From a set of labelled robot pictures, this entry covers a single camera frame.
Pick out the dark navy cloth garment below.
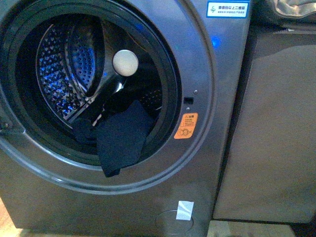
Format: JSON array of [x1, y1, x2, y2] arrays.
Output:
[[73, 100, 154, 178]]

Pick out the dark grey washing machine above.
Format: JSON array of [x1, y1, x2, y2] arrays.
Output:
[[0, 0, 252, 237]]

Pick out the orange warning sticker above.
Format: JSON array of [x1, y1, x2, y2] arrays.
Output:
[[174, 113, 198, 139]]

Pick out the round white drum hub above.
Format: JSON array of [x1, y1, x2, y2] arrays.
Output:
[[112, 49, 139, 77]]

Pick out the white tape strip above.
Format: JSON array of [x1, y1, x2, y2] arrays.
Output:
[[176, 200, 194, 221]]

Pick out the steel perforated washer drum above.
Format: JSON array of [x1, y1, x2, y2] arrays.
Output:
[[36, 16, 162, 126]]

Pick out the brown grey sofa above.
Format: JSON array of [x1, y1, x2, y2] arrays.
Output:
[[213, 25, 316, 223]]

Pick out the white blue label sticker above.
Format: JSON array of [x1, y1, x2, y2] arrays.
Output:
[[206, 0, 250, 18]]

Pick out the crumpled grey cloth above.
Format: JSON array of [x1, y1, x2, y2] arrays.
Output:
[[269, 0, 316, 18]]

